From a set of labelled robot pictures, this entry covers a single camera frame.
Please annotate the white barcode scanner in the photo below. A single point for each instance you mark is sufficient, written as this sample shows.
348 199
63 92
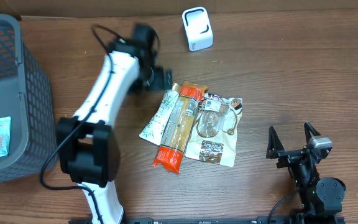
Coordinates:
197 28

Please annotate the grey plastic shopping basket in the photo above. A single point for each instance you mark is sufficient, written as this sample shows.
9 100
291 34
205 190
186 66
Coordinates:
26 97

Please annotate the orange pasta package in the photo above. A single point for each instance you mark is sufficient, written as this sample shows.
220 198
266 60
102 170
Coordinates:
177 131

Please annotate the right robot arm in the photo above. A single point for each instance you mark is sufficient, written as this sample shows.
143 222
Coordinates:
321 198

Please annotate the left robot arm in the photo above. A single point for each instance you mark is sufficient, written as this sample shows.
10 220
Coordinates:
87 147

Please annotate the white green tube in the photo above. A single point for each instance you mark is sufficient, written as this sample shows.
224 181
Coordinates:
153 132

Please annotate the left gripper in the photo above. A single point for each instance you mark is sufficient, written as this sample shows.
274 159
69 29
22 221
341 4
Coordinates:
161 78

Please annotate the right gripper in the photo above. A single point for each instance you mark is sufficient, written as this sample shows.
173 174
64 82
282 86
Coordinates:
291 157

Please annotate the white brown bread bag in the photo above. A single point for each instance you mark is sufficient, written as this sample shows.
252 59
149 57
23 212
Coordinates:
214 134

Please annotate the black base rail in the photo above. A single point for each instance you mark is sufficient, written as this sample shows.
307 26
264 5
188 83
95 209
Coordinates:
258 220

